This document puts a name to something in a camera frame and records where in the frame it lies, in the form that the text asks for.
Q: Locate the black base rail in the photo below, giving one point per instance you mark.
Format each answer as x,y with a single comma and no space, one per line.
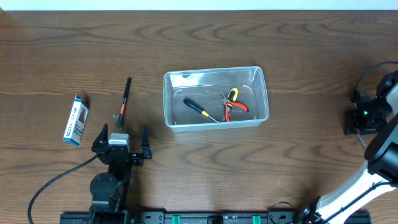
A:
180,218

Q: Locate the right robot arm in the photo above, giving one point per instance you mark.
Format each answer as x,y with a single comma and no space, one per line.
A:
378,174

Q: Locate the black slim screwdriver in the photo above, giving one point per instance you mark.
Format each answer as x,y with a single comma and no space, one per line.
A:
195,106

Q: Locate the clear plastic container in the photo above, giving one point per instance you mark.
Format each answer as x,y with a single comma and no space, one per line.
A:
205,87

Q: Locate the silver combination wrench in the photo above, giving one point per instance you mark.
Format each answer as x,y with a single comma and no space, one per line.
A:
361,140

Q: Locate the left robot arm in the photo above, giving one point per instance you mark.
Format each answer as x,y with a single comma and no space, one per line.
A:
110,189

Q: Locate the white and blue box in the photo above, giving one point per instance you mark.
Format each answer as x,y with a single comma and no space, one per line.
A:
76,122

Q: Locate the red handled pliers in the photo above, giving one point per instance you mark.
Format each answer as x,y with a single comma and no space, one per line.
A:
226,110

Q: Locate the small black claw hammer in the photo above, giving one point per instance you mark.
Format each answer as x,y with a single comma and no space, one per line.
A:
119,119

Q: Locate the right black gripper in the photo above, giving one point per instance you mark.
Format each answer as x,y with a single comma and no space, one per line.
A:
352,123

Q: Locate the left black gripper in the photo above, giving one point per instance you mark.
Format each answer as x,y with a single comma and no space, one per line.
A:
135,160

